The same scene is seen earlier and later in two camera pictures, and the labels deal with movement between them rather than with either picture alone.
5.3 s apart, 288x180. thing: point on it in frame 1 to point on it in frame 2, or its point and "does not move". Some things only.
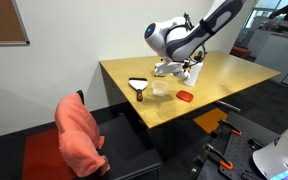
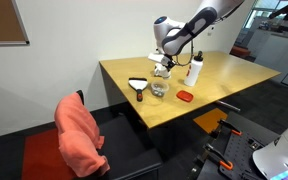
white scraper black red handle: (139, 84) does not move
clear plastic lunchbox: (159, 87) does not move
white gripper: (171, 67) to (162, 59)
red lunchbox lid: (185, 95) does not move
